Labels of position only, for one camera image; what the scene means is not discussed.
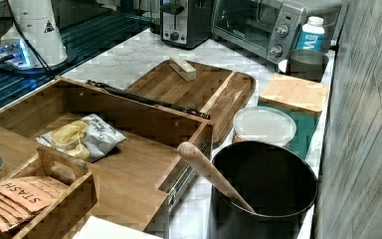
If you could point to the dark grey cup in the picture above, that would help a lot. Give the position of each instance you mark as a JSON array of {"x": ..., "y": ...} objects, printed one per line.
[{"x": 306, "y": 64}]

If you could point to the black utensil pot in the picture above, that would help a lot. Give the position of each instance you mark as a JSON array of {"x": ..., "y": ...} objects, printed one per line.
[{"x": 279, "y": 186}]

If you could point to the wooden spoon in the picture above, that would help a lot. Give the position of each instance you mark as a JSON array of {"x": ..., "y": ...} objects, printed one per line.
[{"x": 197, "y": 160}]

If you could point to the orange Stash tea bag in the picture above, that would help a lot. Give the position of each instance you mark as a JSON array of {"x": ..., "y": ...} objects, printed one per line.
[{"x": 33, "y": 192}]

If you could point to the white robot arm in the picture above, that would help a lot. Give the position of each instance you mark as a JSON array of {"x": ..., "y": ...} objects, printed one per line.
[{"x": 33, "y": 44}]

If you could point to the chip bag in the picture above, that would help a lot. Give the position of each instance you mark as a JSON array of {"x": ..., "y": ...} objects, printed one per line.
[{"x": 89, "y": 138}]

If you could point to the clear cereal container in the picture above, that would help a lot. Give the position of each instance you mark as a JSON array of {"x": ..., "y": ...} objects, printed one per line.
[{"x": 263, "y": 124}]

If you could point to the wooden drawer with black handle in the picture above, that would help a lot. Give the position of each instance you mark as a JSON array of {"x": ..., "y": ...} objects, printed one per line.
[{"x": 133, "y": 181}]

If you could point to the teal canister with wooden lid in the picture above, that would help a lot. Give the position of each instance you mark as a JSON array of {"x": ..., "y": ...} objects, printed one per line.
[{"x": 300, "y": 99}]

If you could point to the white blue bottle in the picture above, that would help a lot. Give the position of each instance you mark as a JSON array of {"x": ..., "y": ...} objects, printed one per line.
[{"x": 311, "y": 34}]

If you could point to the black two-slot toaster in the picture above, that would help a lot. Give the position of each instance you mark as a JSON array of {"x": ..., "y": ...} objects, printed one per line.
[{"x": 185, "y": 23}]

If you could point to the silver toaster oven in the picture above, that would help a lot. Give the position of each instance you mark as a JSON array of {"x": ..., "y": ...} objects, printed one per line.
[{"x": 267, "y": 28}]

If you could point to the large wooden cutting board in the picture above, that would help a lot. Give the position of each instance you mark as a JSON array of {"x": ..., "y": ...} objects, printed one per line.
[{"x": 218, "y": 92}]

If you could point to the wooden tea bag holder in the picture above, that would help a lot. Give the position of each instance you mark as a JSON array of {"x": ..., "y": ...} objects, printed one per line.
[{"x": 56, "y": 220}]

